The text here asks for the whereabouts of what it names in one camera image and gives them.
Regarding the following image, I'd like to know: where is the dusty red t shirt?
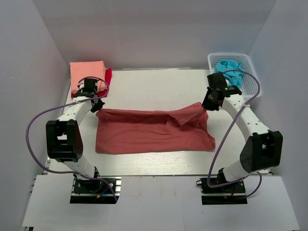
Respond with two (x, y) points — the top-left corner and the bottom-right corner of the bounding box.
(95, 102), (216, 154)

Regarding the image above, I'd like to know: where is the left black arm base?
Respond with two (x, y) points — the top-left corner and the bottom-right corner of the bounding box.
(70, 177), (122, 205)

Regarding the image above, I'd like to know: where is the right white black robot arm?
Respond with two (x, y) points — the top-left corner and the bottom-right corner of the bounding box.
(202, 72), (283, 192)

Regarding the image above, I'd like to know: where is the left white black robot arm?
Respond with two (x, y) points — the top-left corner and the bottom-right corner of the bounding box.
(46, 77), (105, 192)

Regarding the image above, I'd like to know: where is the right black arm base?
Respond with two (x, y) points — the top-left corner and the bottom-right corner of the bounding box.
(196, 178), (247, 205)

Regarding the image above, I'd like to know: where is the folded bright red t shirt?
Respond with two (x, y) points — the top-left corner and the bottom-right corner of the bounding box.
(71, 66), (112, 98)

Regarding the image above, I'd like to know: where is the crumpled blue t shirt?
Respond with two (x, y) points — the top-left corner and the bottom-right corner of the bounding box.
(215, 60), (245, 88)

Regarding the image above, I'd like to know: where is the folded salmon pink t shirt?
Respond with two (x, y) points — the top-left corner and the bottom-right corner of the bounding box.
(70, 61), (111, 94)

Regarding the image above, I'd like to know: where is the white plastic mesh basket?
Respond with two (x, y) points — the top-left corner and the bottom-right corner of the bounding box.
(207, 52), (262, 101)

